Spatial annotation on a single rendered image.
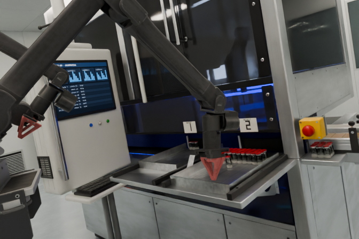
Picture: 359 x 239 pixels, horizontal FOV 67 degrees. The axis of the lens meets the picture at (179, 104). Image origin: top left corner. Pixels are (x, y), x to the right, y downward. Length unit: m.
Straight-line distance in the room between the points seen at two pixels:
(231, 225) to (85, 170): 0.81
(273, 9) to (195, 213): 1.09
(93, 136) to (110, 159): 0.18
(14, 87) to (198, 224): 1.22
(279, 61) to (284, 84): 0.09
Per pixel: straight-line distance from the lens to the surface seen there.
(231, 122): 0.89
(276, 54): 1.10
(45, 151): 1.53
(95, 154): 1.62
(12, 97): 0.64
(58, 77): 1.07
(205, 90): 0.80
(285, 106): 1.10
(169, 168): 1.19
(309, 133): 1.06
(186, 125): 1.41
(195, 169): 1.11
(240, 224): 1.42
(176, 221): 1.73
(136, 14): 0.69
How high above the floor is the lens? 1.22
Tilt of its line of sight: 3 degrees down
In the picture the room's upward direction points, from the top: 10 degrees counter-clockwise
